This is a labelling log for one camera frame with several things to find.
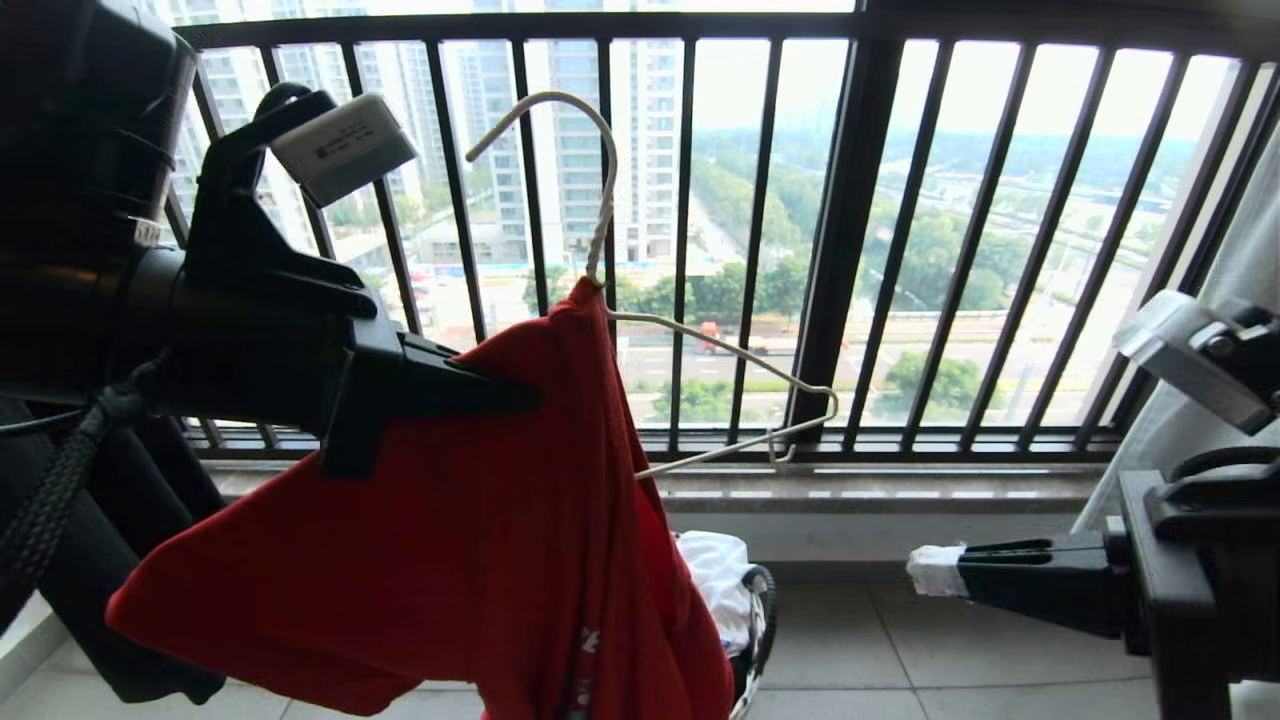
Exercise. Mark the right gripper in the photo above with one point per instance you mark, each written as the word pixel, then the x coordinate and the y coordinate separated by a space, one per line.
pixel 1180 610

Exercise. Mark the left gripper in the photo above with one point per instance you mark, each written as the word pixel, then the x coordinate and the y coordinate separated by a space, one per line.
pixel 250 360

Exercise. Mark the red garment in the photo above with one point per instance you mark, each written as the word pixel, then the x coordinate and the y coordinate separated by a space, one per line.
pixel 430 560

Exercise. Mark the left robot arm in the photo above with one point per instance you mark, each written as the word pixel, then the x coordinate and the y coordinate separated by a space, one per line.
pixel 70 150

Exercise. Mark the laundry basket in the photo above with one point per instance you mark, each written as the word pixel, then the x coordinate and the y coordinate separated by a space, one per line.
pixel 762 620

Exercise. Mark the white garment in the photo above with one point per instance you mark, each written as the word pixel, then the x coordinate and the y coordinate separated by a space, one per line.
pixel 715 575

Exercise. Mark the stone window sill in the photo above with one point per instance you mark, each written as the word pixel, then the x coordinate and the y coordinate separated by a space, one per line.
pixel 880 490

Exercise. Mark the white high-rise building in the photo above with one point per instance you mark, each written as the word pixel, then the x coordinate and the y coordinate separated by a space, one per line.
pixel 570 140

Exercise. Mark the black metal railing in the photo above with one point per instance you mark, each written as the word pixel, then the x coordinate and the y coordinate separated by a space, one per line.
pixel 860 200

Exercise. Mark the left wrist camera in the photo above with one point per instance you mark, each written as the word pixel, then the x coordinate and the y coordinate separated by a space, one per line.
pixel 345 148

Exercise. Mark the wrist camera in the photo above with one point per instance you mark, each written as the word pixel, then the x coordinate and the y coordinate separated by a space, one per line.
pixel 1195 360
pixel 345 148

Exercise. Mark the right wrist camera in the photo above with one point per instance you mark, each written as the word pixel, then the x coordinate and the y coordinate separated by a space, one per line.
pixel 1195 360

